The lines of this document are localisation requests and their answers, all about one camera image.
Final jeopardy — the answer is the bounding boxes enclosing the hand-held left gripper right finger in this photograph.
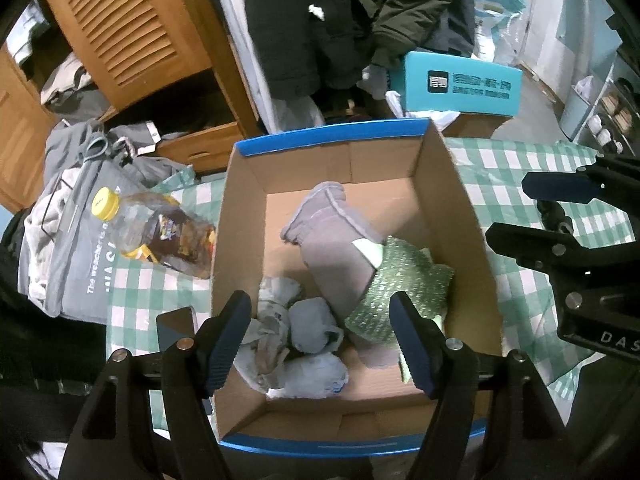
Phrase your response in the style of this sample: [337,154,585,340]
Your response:
[389,291,583,480]

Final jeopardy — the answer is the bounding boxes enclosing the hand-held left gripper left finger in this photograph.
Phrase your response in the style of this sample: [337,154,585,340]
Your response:
[59,290,253,480]

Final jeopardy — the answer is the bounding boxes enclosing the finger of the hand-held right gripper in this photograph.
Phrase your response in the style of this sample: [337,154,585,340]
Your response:
[485,222,640,287]
[521,152,640,233]

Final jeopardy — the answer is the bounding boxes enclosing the grey sock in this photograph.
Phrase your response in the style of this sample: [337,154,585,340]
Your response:
[234,276,303,393]
[287,297,346,354]

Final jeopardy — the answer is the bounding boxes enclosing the grey fleece glove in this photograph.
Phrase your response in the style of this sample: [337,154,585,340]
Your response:
[280,181,401,371]

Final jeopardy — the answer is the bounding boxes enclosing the blue-rimmed cardboard box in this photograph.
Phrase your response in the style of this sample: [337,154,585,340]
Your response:
[210,117,506,458]

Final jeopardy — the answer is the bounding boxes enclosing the black smartphone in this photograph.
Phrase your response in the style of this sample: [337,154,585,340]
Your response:
[156,306,198,356]

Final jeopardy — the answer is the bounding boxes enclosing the green checked tablecloth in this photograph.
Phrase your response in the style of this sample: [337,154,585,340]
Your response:
[107,136,636,431]

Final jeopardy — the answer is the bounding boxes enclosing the pale blue shoe rack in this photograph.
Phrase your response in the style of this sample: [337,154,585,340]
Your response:
[559,42,640,156]

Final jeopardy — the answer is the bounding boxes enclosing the brown cardboard box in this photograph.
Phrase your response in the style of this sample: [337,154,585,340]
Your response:
[440,112,512,138]

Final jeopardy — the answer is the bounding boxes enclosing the clear plastic bottle yellow cap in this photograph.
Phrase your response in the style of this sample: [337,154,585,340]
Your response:
[94,186,217,281]

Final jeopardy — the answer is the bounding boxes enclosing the teal cardboard box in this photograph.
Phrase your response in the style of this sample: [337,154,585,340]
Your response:
[389,51,523,117]

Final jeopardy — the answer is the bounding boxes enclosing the clear plastic bag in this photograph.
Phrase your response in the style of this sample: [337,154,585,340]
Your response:
[472,0,528,68]

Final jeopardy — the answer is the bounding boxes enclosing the grey tote bag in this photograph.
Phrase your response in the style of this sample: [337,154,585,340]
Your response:
[47,165,126,321]

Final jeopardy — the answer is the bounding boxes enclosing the white crumpled plastic bag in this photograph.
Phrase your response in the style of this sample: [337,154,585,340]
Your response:
[385,89,461,126]

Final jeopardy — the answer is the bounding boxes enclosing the dark cloth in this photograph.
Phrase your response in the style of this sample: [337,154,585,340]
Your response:
[0,210,166,461]

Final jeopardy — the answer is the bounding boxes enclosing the dark green jacket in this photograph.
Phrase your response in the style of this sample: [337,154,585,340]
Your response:
[345,0,453,68]

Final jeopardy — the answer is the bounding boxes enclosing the white hanging garment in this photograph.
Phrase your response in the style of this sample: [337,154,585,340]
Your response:
[210,0,326,133]

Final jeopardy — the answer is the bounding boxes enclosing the grey hoodie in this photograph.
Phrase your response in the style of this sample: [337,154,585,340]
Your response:
[44,119,193,191]

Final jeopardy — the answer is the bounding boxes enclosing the grey clothes in cabinet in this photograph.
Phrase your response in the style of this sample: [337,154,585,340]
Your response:
[40,52,113,121]

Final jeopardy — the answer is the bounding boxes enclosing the black jacket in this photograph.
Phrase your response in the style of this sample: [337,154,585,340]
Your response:
[245,0,381,98]

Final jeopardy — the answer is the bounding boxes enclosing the wooden louvred cabinet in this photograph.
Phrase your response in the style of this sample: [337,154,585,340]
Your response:
[0,0,261,211]

